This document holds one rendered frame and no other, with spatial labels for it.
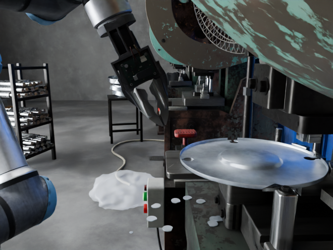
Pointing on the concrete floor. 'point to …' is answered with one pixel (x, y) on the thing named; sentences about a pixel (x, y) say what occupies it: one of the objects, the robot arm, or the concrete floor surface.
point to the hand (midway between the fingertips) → (161, 118)
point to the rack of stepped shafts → (26, 143)
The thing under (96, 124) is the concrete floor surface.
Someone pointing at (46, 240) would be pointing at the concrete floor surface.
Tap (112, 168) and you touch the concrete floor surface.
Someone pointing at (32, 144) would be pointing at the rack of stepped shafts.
